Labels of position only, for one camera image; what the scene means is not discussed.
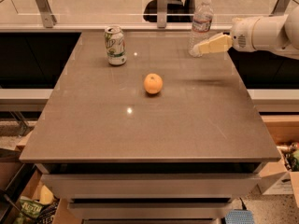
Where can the lower grey drawer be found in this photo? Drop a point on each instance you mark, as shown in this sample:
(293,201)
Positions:
(149,210)

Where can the orange fruit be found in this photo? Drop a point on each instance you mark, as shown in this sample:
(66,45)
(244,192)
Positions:
(153,83)

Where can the green snack bag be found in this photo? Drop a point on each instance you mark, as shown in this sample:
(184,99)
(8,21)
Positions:
(30,211)

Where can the metal railing bracket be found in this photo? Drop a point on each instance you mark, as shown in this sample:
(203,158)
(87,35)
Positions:
(280,7)
(47,16)
(161,13)

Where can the upper grey drawer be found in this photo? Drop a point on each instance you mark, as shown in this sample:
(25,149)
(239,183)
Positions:
(150,186)

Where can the green white soda can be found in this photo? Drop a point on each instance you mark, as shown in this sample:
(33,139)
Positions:
(115,46)

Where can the left cardboard box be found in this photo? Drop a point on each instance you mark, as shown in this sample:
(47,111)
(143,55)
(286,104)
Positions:
(55,213)

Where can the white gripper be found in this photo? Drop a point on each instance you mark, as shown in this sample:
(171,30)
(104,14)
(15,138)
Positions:
(242,34)

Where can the right metal railing bracket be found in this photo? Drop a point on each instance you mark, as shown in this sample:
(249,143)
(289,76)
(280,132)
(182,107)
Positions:
(280,7)

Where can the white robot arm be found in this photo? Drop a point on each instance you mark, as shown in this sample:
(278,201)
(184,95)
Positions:
(278,34)

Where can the black office chair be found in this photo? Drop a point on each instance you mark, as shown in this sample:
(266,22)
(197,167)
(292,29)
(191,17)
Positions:
(180,10)

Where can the middle metal railing bracket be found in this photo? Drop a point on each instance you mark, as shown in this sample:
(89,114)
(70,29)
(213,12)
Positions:
(161,13)

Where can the blue mesh object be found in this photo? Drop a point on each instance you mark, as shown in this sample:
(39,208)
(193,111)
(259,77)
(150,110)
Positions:
(239,217)

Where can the right cardboard box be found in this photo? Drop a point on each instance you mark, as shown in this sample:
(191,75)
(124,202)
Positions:
(278,178)

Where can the clear plastic water bottle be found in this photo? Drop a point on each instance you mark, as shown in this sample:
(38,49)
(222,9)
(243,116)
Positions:
(201,23)

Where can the yellow item in box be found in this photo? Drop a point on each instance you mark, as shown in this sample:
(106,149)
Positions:
(46,196)

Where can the grey drawer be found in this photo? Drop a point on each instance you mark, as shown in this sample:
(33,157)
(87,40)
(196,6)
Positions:
(149,210)
(150,186)

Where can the left metal railing bracket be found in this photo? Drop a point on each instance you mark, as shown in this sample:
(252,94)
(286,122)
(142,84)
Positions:
(47,16)

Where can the cardboard box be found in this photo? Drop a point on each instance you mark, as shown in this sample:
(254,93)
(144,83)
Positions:
(278,178)
(55,213)

